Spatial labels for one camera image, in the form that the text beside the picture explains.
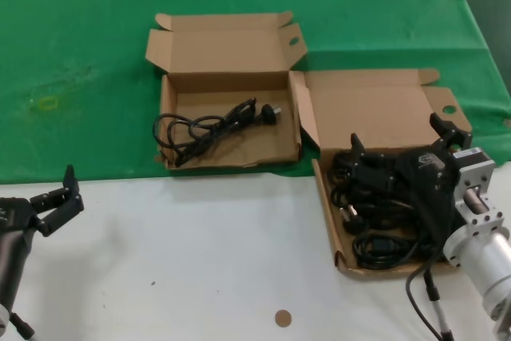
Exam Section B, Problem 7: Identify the green table cloth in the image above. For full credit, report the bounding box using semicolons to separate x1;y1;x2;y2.
0;0;511;185

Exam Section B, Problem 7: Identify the black grey connector cable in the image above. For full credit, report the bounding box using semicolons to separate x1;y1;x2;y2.
423;268;455;341
10;311;38;341

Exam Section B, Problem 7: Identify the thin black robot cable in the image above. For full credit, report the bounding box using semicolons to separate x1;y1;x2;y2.
405;253;442;341

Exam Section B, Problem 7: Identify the open brown cardboard box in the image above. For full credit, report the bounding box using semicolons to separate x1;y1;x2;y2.
287;68;473;281

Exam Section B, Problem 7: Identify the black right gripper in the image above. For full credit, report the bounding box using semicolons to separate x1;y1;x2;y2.
350;113;473;247

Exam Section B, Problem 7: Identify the brown cardboard box torn corner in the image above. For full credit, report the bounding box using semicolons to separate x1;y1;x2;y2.
144;11;310;170

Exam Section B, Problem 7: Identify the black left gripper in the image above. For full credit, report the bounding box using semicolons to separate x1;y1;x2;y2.
0;164;85;307

